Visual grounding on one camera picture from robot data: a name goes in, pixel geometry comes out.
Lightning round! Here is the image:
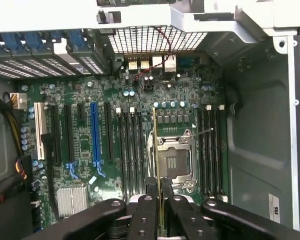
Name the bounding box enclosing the black cable loop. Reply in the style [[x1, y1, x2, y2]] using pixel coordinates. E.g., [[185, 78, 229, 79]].
[[225, 84, 244, 115]]

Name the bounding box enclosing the silver CPU socket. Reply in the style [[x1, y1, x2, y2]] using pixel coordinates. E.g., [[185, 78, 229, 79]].
[[145, 128, 198, 190]]

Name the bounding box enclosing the silver finned heat sink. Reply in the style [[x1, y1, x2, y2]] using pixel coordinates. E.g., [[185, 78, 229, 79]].
[[56, 184, 89, 218]]

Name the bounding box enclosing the sleeved black wire bundle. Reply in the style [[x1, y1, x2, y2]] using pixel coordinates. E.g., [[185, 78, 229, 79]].
[[0, 172, 28, 205]]

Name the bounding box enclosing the long black expansion slot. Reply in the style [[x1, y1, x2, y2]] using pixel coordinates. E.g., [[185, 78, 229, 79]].
[[64, 103, 76, 164], [48, 103, 62, 166], [104, 102, 115, 162]]

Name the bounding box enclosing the black RAM slot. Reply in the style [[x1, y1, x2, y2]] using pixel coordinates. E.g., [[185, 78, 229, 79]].
[[129, 107, 141, 199], [204, 104, 215, 198], [197, 108, 208, 197], [217, 104, 228, 202], [123, 109, 135, 201], [211, 108, 221, 197], [116, 107, 128, 201], [136, 111, 148, 182]]

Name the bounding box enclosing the grey metal PC case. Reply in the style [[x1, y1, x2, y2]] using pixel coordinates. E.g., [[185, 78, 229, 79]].
[[0, 0, 300, 240]]

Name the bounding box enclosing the white power connector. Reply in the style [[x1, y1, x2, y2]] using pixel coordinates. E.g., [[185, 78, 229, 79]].
[[10, 92, 29, 110]]

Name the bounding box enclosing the white expansion slot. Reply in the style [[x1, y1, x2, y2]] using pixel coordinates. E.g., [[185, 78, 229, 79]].
[[34, 101, 46, 161]]

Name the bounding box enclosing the metal fan grille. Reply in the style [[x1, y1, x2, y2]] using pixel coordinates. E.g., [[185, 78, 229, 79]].
[[108, 24, 208, 55]]

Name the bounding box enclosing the thin metal locking lever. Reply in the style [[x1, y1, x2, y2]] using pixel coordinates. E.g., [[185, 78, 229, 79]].
[[189, 127, 214, 139]]

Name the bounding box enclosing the green motherboard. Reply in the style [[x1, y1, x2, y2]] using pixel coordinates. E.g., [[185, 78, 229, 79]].
[[16, 53, 230, 240]]

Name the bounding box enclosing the perforated metal slot cover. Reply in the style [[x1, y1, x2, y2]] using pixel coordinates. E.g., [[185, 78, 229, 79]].
[[41, 56, 82, 76], [13, 56, 64, 77], [73, 53, 108, 75], [0, 58, 24, 79]]

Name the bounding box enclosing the short black expansion slot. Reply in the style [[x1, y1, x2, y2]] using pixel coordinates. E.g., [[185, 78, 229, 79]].
[[77, 102, 87, 121]]

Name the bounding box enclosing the white label sticker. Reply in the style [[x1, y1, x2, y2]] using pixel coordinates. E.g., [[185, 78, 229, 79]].
[[267, 192, 283, 225]]

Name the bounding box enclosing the red and black wire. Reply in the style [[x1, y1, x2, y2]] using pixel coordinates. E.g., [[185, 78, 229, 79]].
[[134, 25, 177, 81]]

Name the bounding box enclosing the yellow and black wire bundle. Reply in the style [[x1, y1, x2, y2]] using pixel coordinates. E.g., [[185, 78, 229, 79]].
[[0, 90, 24, 156]]

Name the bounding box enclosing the blue expansion slot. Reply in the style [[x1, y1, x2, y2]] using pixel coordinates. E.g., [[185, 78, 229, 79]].
[[90, 101, 106, 177]]

